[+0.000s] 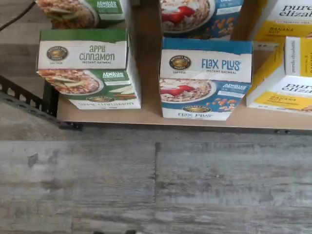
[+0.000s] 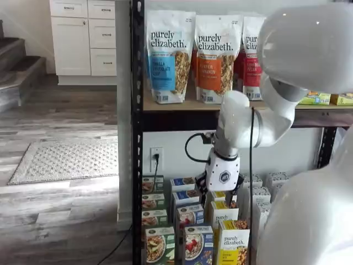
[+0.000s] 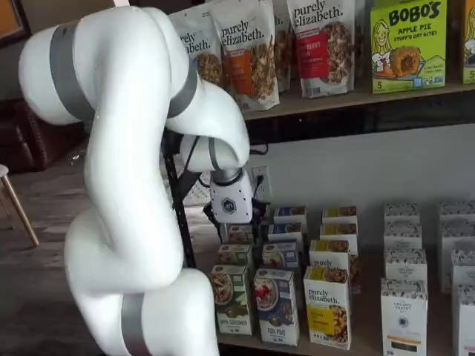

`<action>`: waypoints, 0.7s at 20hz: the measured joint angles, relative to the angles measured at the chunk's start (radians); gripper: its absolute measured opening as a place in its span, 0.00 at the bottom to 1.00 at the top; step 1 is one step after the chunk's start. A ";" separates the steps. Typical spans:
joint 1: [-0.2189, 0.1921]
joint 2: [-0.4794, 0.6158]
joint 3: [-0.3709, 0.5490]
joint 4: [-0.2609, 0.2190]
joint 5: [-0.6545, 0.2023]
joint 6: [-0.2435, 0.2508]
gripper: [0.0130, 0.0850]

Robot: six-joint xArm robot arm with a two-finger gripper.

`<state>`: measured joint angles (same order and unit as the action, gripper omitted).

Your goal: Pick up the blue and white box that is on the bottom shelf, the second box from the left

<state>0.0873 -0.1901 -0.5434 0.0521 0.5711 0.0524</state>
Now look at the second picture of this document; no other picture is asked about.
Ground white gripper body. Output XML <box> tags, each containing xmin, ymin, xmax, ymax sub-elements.
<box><xmin>205</xmin><ymin>149</ymin><xmax>241</xmax><ymax>193</ymax></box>

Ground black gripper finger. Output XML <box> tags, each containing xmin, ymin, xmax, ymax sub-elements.
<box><xmin>195</xmin><ymin>171</ymin><xmax>208</xmax><ymax>206</ymax></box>
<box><xmin>224</xmin><ymin>174</ymin><xmax>245</xmax><ymax>209</ymax></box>

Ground blue white cereal box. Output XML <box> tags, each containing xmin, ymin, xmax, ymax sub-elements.
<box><xmin>183</xmin><ymin>225</ymin><xmax>215</xmax><ymax>265</ymax></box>
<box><xmin>170</xmin><ymin>176</ymin><xmax>197</xmax><ymax>194</ymax></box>
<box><xmin>172</xmin><ymin>189</ymin><xmax>204</xmax><ymax>221</ymax></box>
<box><xmin>175</xmin><ymin>203</ymin><xmax>205</xmax><ymax>262</ymax></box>

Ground yellow white granola box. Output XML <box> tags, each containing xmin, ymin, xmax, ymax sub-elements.
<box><xmin>217</xmin><ymin>219</ymin><xmax>251</xmax><ymax>265</ymax></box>
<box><xmin>211</xmin><ymin>190</ymin><xmax>238</xmax><ymax>204</ymax></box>
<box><xmin>210</xmin><ymin>200</ymin><xmax>240</xmax><ymax>249</ymax></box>

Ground white patterned box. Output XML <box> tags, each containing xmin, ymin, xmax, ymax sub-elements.
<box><xmin>255</xmin><ymin>201</ymin><xmax>272</xmax><ymax>230</ymax></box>
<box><xmin>247</xmin><ymin>186</ymin><xmax>271</xmax><ymax>206</ymax></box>
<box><xmin>271</xmin><ymin>183</ymin><xmax>285</xmax><ymax>202</ymax></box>
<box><xmin>240</xmin><ymin>173</ymin><xmax>263</xmax><ymax>191</ymax></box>
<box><xmin>266</xmin><ymin>171</ymin><xmax>289</xmax><ymax>194</ymax></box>

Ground green cereal box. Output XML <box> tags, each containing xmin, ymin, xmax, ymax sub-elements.
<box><xmin>142</xmin><ymin>193</ymin><xmax>165</xmax><ymax>210</ymax></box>
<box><xmin>145</xmin><ymin>226</ymin><xmax>176</xmax><ymax>265</ymax></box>
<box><xmin>142</xmin><ymin>175</ymin><xmax>165</xmax><ymax>194</ymax></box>
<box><xmin>142</xmin><ymin>209</ymin><xmax>168</xmax><ymax>227</ymax></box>

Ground wooden shelf board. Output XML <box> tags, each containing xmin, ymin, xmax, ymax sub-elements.
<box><xmin>143</xmin><ymin>91</ymin><xmax>353</xmax><ymax>113</ymax></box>

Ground green Bobo's snack box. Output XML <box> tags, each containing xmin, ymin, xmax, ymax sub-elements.
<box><xmin>299</xmin><ymin>91</ymin><xmax>331</xmax><ymax>105</ymax></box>

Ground yellow Bobo's snack box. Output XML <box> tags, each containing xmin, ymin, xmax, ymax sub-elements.
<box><xmin>330</xmin><ymin>93</ymin><xmax>353</xmax><ymax>106</ymax></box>

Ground orange label granola bag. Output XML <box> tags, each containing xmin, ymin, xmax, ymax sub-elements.
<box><xmin>190</xmin><ymin>49</ymin><xmax>200</xmax><ymax>92</ymax></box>
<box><xmin>195</xmin><ymin>14</ymin><xmax>243</xmax><ymax>104</ymax></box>

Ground red label granola bag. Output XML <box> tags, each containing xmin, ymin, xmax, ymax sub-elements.
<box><xmin>242</xmin><ymin>15</ymin><xmax>267</xmax><ymax>102</ymax></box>
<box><xmin>233</xmin><ymin>52</ymin><xmax>245</xmax><ymax>92</ymax></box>

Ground blue label granola bag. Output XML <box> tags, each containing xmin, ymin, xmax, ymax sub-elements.
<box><xmin>146</xmin><ymin>10</ymin><xmax>197</xmax><ymax>105</ymax></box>
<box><xmin>143</xmin><ymin>16</ymin><xmax>152</xmax><ymax>91</ymax></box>

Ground grey patterned rug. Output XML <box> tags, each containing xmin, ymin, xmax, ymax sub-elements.
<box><xmin>7</xmin><ymin>139</ymin><xmax>119</xmax><ymax>186</ymax></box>

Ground white kitchen cabinet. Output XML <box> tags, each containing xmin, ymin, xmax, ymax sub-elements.
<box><xmin>49</xmin><ymin>0</ymin><xmax>118</xmax><ymax>86</ymax></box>

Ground grey wooden stairs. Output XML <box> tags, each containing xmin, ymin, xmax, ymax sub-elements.
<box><xmin>0</xmin><ymin>19</ymin><xmax>47</xmax><ymax>113</ymax></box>

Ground long black arm cable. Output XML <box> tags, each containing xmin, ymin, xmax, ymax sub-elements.
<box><xmin>249</xmin><ymin>107</ymin><xmax>255</xmax><ymax>245</ymax></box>

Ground black looped gripper cable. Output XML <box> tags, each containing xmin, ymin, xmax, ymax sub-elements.
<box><xmin>184</xmin><ymin>131</ymin><xmax>216</xmax><ymax>163</ymax></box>

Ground black plug with cable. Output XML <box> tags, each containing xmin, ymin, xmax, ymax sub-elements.
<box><xmin>153</xmin><ymin>153</ymin><xmax>161</xmax><ymax>177</ymax></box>

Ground white wall outlet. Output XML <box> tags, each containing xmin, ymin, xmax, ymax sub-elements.
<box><xmin>150</xmin><ymin>147</ymin><xmax>164</xmax><ymax>173</ymax></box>

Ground black metal shelf frame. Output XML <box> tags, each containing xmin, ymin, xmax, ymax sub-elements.
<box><xmin>130</xmin><ymin>0</ymin><xmax>353</xmax><ymax>265</ymax></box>

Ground black floor cable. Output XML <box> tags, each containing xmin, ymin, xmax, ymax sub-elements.
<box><xmin>93</xmin><ymin>223</ymin><xmax>133</xmax><ymax>265</ymax></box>

